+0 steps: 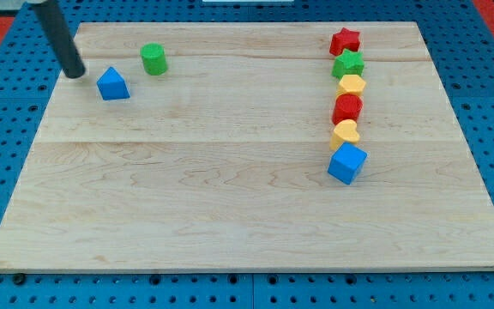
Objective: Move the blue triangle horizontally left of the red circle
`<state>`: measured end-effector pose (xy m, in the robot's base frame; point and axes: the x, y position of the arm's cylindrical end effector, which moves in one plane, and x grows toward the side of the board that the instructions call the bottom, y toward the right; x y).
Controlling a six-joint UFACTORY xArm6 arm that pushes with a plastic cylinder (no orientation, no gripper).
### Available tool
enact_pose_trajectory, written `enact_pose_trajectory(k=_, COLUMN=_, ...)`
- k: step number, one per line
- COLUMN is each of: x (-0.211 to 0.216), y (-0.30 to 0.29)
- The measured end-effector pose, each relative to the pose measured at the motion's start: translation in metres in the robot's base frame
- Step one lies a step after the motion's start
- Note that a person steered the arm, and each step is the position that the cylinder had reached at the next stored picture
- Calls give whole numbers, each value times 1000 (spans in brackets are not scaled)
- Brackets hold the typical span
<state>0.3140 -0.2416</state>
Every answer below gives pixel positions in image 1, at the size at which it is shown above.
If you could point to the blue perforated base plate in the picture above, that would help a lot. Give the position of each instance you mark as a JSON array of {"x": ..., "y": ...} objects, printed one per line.
[{"x": 461, "y": 44}]

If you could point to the green cylinder block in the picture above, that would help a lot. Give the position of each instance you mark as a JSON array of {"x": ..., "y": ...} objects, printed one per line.
[{"x": 154, "y": 59}]

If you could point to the light wooden board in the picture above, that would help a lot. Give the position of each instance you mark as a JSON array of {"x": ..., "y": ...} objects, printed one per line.
[{"x": 221, "y": 164}]

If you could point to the yellow heart block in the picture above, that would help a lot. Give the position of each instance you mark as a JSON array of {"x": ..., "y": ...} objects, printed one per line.
[{"x": 344, "y": 131}]

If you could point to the blue cube block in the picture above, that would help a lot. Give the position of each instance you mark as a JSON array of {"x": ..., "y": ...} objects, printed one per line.
[{"x": 347, "y": 162}]

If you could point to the blue triangle block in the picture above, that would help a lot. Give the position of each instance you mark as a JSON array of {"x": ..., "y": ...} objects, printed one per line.
[{"x": 112, "y": 86}]

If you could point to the green star block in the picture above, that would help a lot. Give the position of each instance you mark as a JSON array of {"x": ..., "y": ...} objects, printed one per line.
[{"x": 348, "y": 63}]

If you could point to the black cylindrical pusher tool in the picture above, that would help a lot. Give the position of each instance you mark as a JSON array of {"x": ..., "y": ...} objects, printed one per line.
[{"x": 57, "y": 32}]

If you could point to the yellow hexagon block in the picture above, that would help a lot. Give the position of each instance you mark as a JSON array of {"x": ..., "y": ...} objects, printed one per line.
[{"x": 351, "y": 84}]

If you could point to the red cylinder block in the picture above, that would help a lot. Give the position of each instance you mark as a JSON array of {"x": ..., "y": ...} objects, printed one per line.
[{"x": 346, "y": 106}]

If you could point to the red star block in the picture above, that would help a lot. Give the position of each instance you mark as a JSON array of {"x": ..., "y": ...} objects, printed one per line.
[{"x": 345, "y": 39}]

